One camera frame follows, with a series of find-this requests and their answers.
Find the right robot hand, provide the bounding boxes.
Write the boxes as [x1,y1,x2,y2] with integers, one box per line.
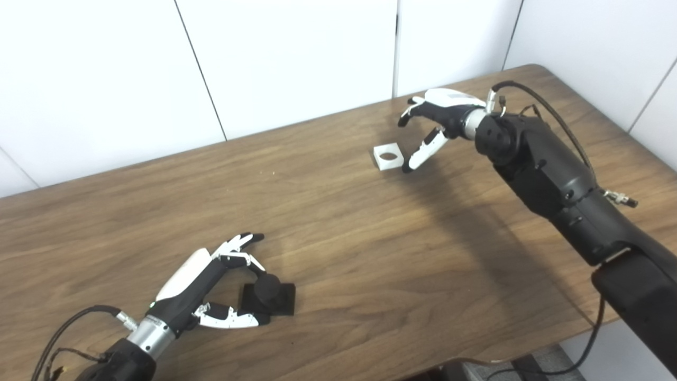
[398,88,488,174]

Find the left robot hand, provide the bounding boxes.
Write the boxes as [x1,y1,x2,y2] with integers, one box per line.
[151,232,271,337]

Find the white square piece with hole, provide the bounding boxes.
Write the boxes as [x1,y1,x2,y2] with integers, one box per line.
[372,142,405,171]

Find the black peg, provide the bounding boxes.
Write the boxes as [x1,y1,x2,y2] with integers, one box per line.
[239,273,297,317]

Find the dark grey stand base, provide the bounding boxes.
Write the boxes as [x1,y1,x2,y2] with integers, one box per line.
[439,344,588,381]

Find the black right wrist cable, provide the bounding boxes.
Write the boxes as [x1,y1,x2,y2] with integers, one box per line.
[486,80,639,208]

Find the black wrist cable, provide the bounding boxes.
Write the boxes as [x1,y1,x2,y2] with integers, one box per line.
[486,80,639,208]
[31,305,139,381]

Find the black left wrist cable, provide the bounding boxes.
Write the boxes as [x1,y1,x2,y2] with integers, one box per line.
[31,305,139,381]

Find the thin left wrist wires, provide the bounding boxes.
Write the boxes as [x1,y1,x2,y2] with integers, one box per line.
[45,347,106,381]

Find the thin black loose cable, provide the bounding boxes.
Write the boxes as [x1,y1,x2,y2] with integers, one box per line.
[484,296,606,377]

